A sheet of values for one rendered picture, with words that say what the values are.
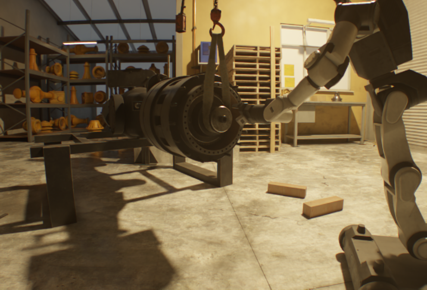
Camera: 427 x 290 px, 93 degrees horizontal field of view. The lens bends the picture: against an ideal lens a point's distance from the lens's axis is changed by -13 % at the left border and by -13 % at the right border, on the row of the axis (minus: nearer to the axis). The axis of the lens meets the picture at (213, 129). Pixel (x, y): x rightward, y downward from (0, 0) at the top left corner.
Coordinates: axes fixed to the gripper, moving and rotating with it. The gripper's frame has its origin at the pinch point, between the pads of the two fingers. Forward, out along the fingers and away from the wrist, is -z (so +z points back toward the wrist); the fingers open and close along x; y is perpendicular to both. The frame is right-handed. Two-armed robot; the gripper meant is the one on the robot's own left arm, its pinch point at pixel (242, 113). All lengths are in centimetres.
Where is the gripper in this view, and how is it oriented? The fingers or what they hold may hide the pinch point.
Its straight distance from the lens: 117.5
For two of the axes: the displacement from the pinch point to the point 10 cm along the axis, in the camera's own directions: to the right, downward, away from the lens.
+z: 5.4, 0.8, -8.4
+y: -5.8, 7.6, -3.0
